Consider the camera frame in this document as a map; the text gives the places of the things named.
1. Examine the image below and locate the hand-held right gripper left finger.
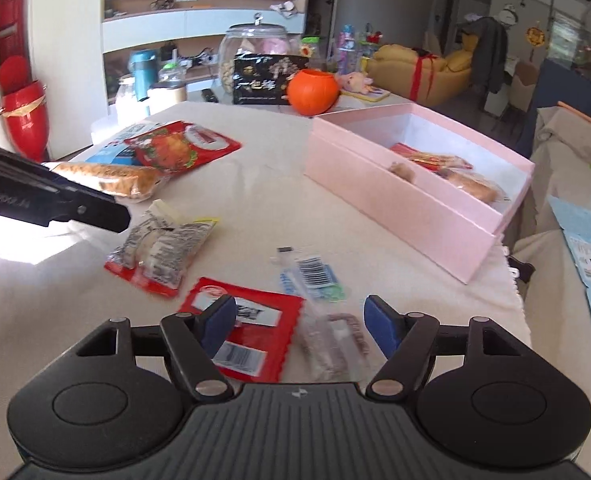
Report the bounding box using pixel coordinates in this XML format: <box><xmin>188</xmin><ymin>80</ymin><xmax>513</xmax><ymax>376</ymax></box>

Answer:
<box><xmin>74</xmin><ymin>294</ymin><xmax>240</xmax><ymax>402</ymax></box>

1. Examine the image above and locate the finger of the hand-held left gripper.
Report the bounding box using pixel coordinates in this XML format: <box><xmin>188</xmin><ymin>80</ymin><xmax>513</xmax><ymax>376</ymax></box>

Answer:
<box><xmin>40</xmin><ymin>166</ymin><xmax>132</xmax><ymax>234</ymax></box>

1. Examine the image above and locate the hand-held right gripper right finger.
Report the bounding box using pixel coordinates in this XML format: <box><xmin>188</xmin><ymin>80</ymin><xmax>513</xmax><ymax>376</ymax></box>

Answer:
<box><xmin>363</xmin><ymin>294</ymin><xmax>532</xmax><ymax>402</ymax></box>

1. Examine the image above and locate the ghost print bread packet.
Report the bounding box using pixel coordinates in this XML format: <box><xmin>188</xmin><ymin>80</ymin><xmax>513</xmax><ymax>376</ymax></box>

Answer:
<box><xmin>43</xmin><ymin>160</ymin><xmax>172</xmax><ymax>204</ymax></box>

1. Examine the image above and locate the red packet white label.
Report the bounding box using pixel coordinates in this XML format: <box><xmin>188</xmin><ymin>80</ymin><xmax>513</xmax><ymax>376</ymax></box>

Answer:
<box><xmin>177</xmin><ymin>276</ymin><xmax>307</xmax><ymax>385</ymax></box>

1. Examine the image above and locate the clear packet brown snack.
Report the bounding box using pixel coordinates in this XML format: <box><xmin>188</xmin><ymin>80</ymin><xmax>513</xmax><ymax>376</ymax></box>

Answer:
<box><xmin>293</xmin><ymin>302</ymin><xmax>373</xmax><ymax>385</ymax></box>

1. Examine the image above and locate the blue white snack bag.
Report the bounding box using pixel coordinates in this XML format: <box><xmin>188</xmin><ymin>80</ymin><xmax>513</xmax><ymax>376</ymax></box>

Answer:
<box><xmin>84</xmin><ymin>122</ymin><xmax>149</xmax><ymax>166</ymax></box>

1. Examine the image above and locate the red cracker packet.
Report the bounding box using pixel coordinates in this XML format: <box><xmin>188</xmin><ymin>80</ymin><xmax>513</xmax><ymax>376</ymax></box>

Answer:
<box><xmin>104</xmin><ymin>199</ymin><xmax>222</xmax><ymax>300</ymax></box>

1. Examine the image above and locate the clear packet green blue print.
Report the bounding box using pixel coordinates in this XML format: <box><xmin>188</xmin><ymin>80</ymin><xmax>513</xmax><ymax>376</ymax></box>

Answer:
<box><xmin>270</xmin><ymin>244</ymin><xmax>350</xmax><ymax>305</ymax></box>

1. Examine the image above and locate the red roast duck packet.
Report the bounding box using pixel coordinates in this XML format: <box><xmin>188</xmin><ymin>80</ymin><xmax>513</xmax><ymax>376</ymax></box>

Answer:
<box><xmin>124</xmin><ymin>120</ymin><xmax>242</xmax><ymax>177</ymax></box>

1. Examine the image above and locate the pink cardboard box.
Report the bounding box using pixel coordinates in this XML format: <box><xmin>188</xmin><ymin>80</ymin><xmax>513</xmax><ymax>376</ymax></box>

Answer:
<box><xmin>303</xmin><ymin>102</ymin><xmax>536</xmax><ymax>285</ymax></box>

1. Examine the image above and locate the bread packet red label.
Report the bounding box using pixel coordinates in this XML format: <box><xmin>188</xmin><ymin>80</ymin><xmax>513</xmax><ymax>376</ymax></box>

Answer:
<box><xmin>443</xmin><ymin>167</ymin><xmax>509</xmax><ymax>206</ymax></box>

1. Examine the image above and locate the orange red snack packet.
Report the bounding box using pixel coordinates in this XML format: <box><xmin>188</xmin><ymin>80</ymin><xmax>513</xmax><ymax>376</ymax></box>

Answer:
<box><xmin>389</xmin><ymin>142</ymin><xmax>473</xmax><ymax>172</ymax></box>

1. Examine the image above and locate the red gourd vase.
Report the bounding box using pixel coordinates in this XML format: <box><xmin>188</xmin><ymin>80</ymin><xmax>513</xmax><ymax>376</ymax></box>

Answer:
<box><xmin>0</xmin><ymin>55</ymin><xmax>51</xmax><ymax>162</ymax></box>

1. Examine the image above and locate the clear plastic jar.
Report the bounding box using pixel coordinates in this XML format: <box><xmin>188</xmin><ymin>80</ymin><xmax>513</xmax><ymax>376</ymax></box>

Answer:
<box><xmin>114</xmin><ymin>75</ymin><xmax>150</xmax><ymax>128</ymax></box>

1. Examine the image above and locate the cream tablecloth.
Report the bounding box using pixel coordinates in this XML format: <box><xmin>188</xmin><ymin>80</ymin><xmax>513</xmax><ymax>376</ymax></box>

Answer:
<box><xmin>0</xmin><ymin>100</ymin><xmax>533</xmax><ymax>480</ymax></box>

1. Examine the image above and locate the white beige cup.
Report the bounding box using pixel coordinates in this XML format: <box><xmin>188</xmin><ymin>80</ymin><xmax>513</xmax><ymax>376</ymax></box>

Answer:
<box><xmin>147</xmin><ymin>80</ymin><xmax>187</xmax><ymax>115</ymax></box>

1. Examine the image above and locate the teal thermos bottle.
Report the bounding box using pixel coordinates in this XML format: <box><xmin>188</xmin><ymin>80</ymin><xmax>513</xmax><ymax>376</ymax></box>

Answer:
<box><xmin>128</xmin><ymin>49</ymin><xmax>160</xmax><ymax>103</ymax></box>

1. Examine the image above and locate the clear container green lid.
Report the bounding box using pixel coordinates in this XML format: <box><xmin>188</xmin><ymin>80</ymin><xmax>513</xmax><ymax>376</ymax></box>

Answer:
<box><xmin>158</xmin><ymin>61</ymin><xmax>187</xmax><ymax>87</ymax></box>

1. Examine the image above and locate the white power strip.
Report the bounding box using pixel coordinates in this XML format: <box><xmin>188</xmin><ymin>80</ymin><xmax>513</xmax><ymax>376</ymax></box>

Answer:
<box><xmin>176</xmin><ymin>47</ymin><xmax>221</xmax><ymax>68</ymax></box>

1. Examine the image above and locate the white tv cabinet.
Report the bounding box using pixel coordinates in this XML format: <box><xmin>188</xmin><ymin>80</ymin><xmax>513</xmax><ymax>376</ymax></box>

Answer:
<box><xmin>100</xmin><ymin>0</ymin><xmax>309</xmax><ymax>106</ymax></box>

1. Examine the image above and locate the black printed gift box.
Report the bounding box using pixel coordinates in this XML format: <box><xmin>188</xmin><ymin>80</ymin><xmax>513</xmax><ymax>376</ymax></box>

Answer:
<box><xmin>232</xmin><ymin>54</ymin><xmax>310</xmax><ymax>107</ymax></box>

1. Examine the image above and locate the glass jar with lid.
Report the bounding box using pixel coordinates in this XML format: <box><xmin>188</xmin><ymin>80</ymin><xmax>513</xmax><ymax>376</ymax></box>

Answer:
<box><xmin>218</xmin><ymin>12</ymin><xmax>303</xmax><ymax>95</ymax></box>

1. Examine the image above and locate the grey sofa cover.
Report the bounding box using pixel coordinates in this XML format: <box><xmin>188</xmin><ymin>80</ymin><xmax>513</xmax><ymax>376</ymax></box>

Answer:
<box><xmin>513</xmin><ymin>105</ymin><xmax>591</xmax><ymax>311</ymax></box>

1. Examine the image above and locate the orange pumpkin container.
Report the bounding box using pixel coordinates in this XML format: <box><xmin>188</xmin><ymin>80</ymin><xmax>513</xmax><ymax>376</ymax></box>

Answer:
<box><xmin>286</xmin><ymin>70</ymin><xmax>341</xmax><ymax>116</ymax></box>

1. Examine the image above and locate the pink plush toy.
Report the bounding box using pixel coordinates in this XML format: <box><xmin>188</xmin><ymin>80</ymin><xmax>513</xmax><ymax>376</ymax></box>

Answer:
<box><xmin>338</xmin><ymin>71</ymin><xmax>373</xmax><ymax>93</ymax></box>

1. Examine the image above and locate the white bin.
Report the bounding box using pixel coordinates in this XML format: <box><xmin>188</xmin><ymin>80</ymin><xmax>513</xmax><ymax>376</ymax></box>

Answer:
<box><xmin>485</xmin><ymin>91</ymin><xmax>509</xmax><ymax>118</ymax></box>

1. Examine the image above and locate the yellow sofa red ribbon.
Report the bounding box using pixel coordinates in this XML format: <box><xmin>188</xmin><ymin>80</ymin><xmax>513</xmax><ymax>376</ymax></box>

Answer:
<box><xmin>365</xmin><ymin>32</ymin><xmax>476</xmax><ymax>107</ymax></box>

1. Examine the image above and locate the colourful drink bottle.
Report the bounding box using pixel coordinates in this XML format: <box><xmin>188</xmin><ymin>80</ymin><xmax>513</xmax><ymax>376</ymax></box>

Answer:
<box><xmin>338</xmin><ymin>25</ymin><xmax>359</xmax><ymax>72</ymax></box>

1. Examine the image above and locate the dark hanging jacket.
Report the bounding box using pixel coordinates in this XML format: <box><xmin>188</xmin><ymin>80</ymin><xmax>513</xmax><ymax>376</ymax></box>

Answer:
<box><xmin>463</xmin><ymin>16</ymin><xmax>510</xmax><ymax>95</ymax></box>

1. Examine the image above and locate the navy sofa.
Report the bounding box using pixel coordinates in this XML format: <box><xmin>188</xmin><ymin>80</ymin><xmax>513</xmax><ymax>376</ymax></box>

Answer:
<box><xmin>529</xmin><ymin>57</ymin><xmax>591</xmax><ymax>158</ymax></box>

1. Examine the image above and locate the yellow hanging ornament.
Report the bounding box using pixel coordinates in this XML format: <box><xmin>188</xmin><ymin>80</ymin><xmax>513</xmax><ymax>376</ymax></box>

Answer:
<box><xmin>525</xmin><ymin>22</ymin><xmax>546</xmax><ymax>51</ymax></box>

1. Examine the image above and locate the red wall hanging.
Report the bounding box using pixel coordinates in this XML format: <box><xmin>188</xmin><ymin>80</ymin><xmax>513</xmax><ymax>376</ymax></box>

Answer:
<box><xmin>0</xmin><ymin>0</ymin><xmax>32</xmax><ymax>58</ymax></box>

